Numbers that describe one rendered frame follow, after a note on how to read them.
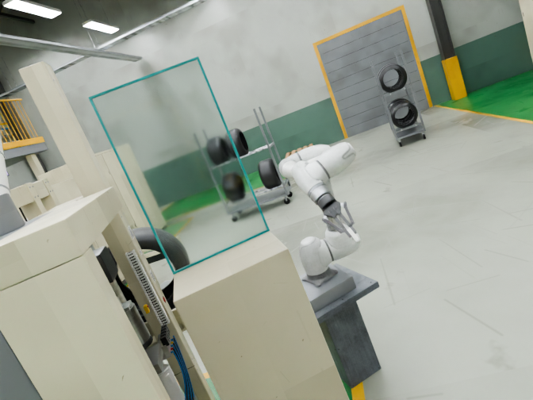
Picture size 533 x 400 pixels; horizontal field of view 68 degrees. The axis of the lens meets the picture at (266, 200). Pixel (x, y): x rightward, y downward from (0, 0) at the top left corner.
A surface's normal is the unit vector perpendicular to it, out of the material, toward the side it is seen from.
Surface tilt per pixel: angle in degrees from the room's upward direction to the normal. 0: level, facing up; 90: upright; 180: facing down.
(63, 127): 90
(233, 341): 90
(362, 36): 90
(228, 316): 90
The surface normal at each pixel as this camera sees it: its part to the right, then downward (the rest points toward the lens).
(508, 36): -0.12, 0.28
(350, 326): 0.36, 0.07
